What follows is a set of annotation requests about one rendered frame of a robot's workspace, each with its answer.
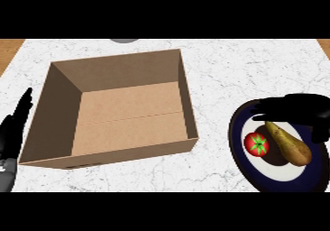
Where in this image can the brown cardboard box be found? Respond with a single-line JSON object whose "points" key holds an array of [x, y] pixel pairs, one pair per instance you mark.
{"points": [[114, 111]]}

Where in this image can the white plate with blue rim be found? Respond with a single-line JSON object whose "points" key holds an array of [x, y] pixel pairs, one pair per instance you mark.
{"points": [[279, 171]]}

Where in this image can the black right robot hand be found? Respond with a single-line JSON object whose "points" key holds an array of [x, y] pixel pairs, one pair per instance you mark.
{"points": [[301, 109]]}

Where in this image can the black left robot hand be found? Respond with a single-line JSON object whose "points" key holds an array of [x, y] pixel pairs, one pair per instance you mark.
{"points": [[12, 129]]}

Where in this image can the brown-yellow pear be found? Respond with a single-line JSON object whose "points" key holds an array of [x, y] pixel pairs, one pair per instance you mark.
{"points": [[291, 144]]}

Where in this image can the grey round object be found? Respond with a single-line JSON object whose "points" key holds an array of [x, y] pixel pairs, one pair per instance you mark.
{"points": [[124, 40]]}

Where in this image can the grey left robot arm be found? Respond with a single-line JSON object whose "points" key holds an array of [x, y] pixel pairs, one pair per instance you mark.
{"points": [[2, 177]]}

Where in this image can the red tomato with green stem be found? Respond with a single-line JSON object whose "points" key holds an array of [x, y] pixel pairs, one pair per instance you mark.
{"points": [[257, 145]]}

